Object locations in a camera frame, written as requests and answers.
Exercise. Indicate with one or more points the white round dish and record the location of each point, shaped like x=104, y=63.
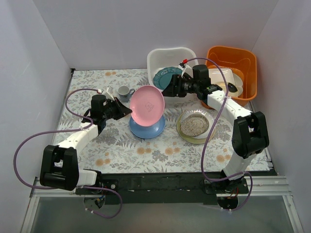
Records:
x=236, y=87

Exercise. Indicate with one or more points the speckled grey plate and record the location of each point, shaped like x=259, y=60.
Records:
x=194, y=125

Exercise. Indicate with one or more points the teal embossed plate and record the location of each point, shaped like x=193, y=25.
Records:
x=163, y=77

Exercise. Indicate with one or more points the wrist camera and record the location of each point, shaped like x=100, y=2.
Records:
x=184, y=66
x=107, y=92

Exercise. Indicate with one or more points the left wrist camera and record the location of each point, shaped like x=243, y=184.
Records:
x=107, y=92

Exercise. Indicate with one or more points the orange plastic bin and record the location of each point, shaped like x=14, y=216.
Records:
x=243, y=63

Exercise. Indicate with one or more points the white square dish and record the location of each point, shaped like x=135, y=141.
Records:
x=217, y=78

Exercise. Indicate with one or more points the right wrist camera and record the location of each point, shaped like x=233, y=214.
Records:
x=184, y=66

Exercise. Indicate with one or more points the pale green plate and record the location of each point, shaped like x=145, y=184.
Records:
x=197, y=139

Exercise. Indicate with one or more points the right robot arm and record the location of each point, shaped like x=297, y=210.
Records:
x=250, y=134

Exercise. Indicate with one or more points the grey-blue mug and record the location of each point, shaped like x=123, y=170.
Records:
x=125, y=93

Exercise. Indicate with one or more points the white plastic bin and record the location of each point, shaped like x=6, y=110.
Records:
x=159, y=59

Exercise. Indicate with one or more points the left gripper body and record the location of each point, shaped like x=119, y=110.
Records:
x=117, y=109

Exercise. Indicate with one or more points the lavender blue plate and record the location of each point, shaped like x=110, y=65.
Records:
x=147, y=132

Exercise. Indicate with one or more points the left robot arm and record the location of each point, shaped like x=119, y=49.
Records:
x=60, y=167

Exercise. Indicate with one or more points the pink plate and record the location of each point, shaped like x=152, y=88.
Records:
x=147, y=105

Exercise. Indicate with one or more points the aluminium rail frame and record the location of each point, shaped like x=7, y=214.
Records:
x=267, y=208

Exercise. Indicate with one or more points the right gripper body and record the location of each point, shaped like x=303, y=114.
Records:
x=178, y=85

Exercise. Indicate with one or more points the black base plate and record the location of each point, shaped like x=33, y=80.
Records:
x=141, y=188

